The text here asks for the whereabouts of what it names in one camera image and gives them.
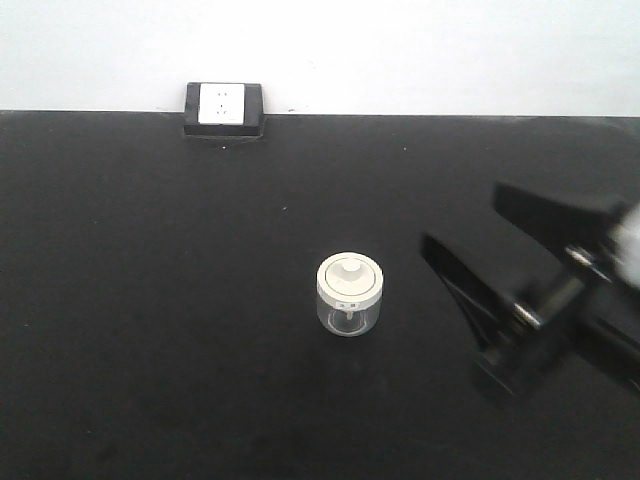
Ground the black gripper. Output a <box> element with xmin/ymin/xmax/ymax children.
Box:
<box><xmin>420</xmin><ymin>183</ymin><xmax>639</xmax><ymax>399</ymax></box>

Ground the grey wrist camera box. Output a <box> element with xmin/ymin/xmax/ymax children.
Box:
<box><xmin>613</xmin><ymin>204</ymin><xmax>640</xmax><ymax>289</ymax></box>

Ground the black white power socket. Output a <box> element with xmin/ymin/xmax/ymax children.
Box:
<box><xmin>183</xmin><ymin>82</ymin><xmax>264</xmax><ymax>139</ymax></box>

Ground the glass jar with white lid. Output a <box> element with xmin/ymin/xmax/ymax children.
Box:
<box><xmin>316</xmin><ymin>252</ymin><xmax>384</xmax><ymax>337</ymax></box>

